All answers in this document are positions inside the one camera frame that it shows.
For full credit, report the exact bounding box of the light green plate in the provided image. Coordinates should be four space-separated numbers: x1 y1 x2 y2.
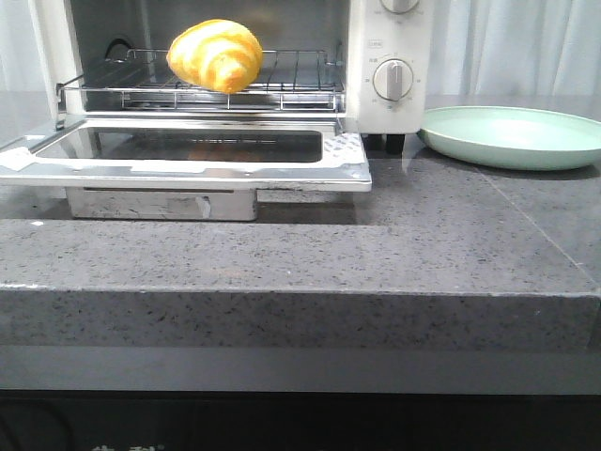
418 105 600 171

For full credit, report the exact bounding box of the upper white temperature knob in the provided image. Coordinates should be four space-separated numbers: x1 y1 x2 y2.
380 0 419 14

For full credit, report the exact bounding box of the glass oven door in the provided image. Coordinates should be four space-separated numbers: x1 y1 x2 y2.
1 115 372 221

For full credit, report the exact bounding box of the yellow croissant bread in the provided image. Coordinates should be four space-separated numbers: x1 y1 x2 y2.
166 19 263 94

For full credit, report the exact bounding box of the lower white timer knob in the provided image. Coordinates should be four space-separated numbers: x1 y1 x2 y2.
373 59 413 101

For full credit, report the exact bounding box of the metal wire oven rack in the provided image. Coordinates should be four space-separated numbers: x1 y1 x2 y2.
56 49 345 115

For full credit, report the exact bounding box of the white Toshiba toaster oven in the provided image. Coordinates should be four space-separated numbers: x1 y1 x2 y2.
29 1 434 153

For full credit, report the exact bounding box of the dark cabinet under counter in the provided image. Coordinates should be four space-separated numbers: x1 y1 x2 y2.
1 346 600 450

